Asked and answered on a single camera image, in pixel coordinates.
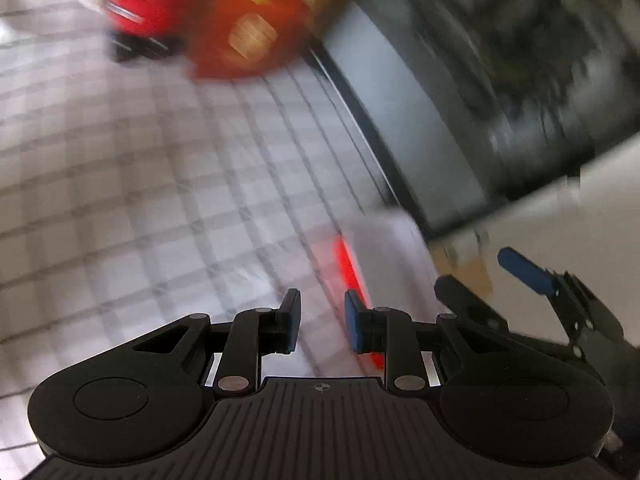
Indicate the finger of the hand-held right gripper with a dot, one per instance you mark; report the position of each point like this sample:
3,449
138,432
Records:
525,265
465,300

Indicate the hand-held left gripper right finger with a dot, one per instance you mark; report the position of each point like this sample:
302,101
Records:
354,325

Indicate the brown cardboard box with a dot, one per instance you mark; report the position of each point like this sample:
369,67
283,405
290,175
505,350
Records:
465,260

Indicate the red black white toy figure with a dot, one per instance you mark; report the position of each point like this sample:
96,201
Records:
145,5

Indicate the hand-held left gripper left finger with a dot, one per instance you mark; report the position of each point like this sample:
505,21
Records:
291,320

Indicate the grey glass-front cabinet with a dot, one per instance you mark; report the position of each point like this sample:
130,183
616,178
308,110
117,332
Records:
450,110

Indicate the checked white tablecloth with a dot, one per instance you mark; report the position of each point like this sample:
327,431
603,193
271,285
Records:
125,185

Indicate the orange-red snack bag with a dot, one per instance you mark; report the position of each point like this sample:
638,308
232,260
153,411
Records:
250,35

